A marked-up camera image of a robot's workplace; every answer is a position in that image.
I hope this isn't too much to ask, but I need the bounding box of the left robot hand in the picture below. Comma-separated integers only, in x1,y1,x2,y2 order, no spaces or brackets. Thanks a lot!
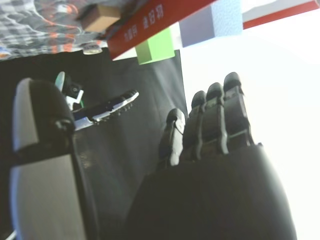
9,71,299,240

